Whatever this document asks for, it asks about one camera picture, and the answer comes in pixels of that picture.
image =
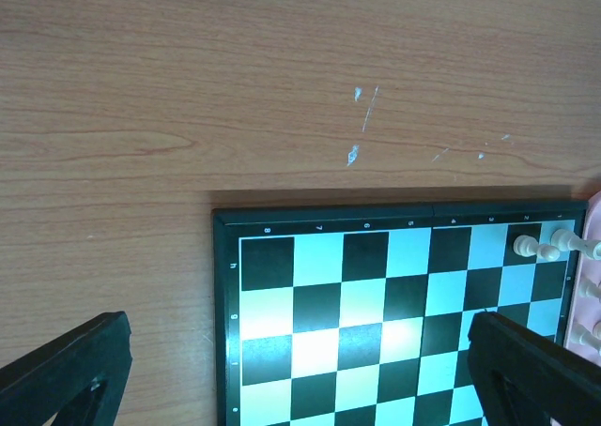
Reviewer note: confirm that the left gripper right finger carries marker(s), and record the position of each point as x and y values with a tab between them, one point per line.
522	378

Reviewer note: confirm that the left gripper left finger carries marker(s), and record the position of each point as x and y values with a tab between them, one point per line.
78	378

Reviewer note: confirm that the white rook chess piece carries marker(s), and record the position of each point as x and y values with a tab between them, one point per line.
566	240

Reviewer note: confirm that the white bishop chess piece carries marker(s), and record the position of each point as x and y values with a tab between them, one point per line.
582	336

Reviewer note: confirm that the white knight chess piece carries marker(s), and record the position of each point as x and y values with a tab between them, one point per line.
589	289

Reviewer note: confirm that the black white chess board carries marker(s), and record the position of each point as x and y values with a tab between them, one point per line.
360	315

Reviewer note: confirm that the pink plastic tray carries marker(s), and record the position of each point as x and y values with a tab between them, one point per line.
580	319

